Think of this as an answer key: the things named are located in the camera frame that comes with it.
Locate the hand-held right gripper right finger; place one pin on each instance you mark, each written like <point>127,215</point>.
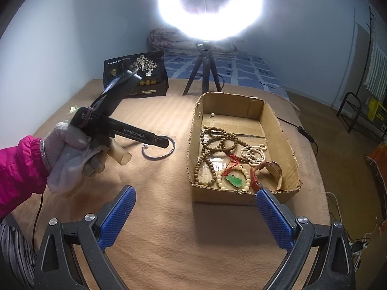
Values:
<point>273,219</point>

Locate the striped white hanging towel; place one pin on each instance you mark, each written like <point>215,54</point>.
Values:
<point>376,66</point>

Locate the black tripod stand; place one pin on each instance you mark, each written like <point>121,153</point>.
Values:
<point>201,66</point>

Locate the person's striped grey pants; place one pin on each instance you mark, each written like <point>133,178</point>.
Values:
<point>13,253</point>

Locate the folded floral quilt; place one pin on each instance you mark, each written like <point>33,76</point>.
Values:
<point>160,40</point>

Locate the orange cloth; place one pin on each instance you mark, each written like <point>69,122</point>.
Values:
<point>378,163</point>

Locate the cardboard box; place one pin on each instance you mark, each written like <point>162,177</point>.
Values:
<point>223,198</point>

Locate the blue patterned bed sheet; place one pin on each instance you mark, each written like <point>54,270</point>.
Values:
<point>242,69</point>

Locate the person's left forearm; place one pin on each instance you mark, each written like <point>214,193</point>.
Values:
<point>21,172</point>

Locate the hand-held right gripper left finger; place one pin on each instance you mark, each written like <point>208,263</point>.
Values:
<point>118,217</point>

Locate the brown leather watch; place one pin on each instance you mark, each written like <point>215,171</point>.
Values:
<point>272,169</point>

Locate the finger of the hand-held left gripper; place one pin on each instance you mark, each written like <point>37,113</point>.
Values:
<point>161,141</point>

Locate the black clothes rack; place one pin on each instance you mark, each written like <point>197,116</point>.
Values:
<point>347,102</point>

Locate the person's left hand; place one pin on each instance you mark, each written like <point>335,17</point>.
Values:
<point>69,157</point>

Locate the black snack bag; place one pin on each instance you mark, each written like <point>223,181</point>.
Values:
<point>151,75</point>

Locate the yellow box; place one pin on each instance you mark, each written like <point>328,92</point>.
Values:
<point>376,110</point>

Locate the black bangle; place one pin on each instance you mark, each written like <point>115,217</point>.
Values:
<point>157,158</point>

